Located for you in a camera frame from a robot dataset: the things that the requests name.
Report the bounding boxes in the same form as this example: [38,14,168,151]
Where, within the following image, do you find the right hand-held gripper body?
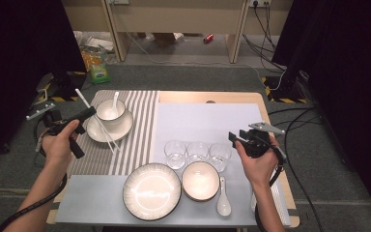
[238,121,286,160]

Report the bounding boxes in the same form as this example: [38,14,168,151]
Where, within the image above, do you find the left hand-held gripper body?
[25,102,86,137]

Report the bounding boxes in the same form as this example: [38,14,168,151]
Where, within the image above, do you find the white bowl dark rim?
[95,98,128,123]
[183,191,219,203]
[181,159,220,199]

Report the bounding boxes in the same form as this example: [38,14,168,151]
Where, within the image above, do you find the white plate dark rim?
[86,108,134,143]
[122,162,183,222]

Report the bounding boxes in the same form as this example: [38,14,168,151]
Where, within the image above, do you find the clear drinking glass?
[186,140,211,163]
[163,140,187,170]
[208,142,233,173]

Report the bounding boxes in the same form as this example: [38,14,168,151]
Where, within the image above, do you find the person's left hand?
[41,119,81,168]

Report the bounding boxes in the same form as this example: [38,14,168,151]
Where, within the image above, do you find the person's right hand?
[234,134,282,191]

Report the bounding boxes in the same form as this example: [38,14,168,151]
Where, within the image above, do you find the white table sheet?
[54,101,293,228]

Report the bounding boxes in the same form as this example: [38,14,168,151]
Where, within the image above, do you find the black stand base hazard tape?
[35,71,88,103]
[260,71,310,104]

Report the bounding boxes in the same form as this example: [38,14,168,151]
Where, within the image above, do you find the green packet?
[88,61,112,85]

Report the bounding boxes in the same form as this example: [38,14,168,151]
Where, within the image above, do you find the striped woven placemat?
[66,90,159,178]

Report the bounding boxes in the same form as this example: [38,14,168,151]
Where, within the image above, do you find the clear plastic bag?
[75,31,115,52]

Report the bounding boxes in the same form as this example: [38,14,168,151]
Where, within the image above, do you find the black curtain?
[271,0,371,223]
[0,0,88,162]

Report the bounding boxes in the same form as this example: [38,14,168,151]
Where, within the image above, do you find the cardboard box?
[153,32,186,48]

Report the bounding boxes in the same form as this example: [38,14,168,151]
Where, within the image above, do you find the beige desk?
[61,0,294,65]

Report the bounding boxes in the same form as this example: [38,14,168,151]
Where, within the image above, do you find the black floor cable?
[267,107,318,116]
[283,107,325,232]

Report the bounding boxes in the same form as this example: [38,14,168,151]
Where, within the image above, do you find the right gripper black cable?
[254,141,288,232]

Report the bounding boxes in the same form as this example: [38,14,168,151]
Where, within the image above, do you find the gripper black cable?
[0,119,69,232]
[254,141,288,232]

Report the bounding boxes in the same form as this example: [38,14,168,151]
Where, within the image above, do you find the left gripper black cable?
[0,119,69,232]

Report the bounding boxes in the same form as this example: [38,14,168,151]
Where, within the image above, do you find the black wall cable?
[252,3,278,54]
[242,32,288,73]

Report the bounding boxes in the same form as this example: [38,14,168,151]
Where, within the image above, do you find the white wall socket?
[248,0,272,8]

